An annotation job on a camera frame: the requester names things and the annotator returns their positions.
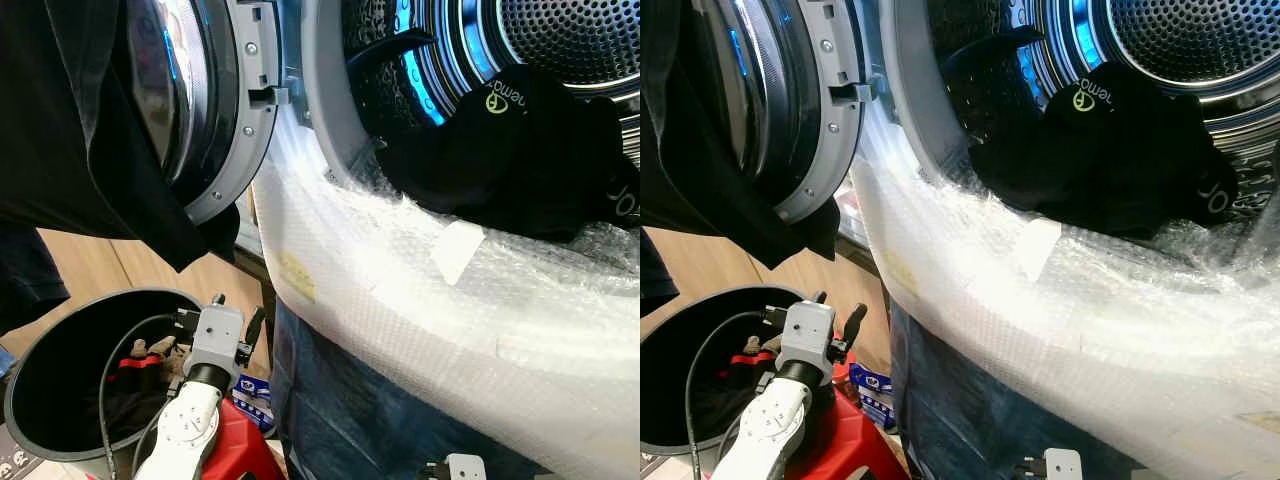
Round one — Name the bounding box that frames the black garment with green logo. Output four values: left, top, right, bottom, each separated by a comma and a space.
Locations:
965, 63, 1243, 242
374, 64, 641, 244

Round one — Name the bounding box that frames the white bubble-wrapped washing machine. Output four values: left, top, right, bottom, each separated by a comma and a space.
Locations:
850, 0, 1280, 480
250, 0, 641, 480

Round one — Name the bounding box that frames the blue and white box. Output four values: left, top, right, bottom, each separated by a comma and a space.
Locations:
847, 361, 896, 430
234, 374, 277, 433

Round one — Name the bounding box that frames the red and black garment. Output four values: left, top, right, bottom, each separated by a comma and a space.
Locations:
100, 338, 193, 441
700, 335, 787, 431

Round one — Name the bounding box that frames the blue protective film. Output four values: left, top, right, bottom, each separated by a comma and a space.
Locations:
270, 298, 546, 480
885, 298, 1151, 480

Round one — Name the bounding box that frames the dark navy cloth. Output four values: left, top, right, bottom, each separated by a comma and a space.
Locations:
0, 226, 72, 337
640, 227, 682, 320

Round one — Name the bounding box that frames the round grey washer door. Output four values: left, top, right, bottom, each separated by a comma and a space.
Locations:
700, 0, 883, 227
120, 0, 291, 227

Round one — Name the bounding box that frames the black round laundry bin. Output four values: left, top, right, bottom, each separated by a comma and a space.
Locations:
640, 284, 873, 457
4, 287, 273, 464

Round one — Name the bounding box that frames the white tape patch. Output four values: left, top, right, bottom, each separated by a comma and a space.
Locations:
430, 219, 487, 287
1011, 216, 1064, 284

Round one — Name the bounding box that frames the plain black hanging garment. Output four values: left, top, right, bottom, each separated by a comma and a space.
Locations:
640, 0, 842, 271
0, 0, 242, 273

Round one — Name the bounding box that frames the grey rubber door gasket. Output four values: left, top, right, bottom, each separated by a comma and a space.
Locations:
880, 0, 976, 187
300, 0, 389, 187

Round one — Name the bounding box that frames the perforated steel washer drum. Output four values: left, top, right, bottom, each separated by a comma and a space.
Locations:
340, 0, 641, 171
925, 0, 1280, 226

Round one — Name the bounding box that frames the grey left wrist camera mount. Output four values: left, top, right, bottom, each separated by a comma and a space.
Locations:
184, 303, 251, 377
782, 299, 843, 375

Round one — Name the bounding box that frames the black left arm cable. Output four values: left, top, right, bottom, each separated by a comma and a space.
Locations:
684, 305, 789, 459
97, 308, 203, 480

